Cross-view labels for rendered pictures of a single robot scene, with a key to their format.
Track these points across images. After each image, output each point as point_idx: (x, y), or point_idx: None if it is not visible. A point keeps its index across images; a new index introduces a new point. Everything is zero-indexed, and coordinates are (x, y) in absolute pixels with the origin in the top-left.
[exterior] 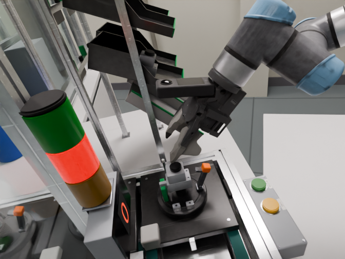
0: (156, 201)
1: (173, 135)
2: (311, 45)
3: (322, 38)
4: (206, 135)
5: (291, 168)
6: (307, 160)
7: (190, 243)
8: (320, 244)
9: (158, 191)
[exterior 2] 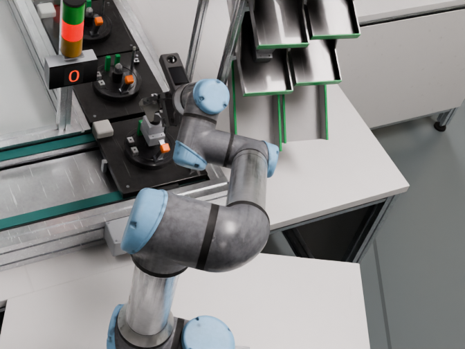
0: None
1: (282, 147)
2: (190, 130)
3: (219, 147)
4: (288, 188)
5: (236, 280)
6: (254, 299)
7: (102, 161)
8: None
9: None
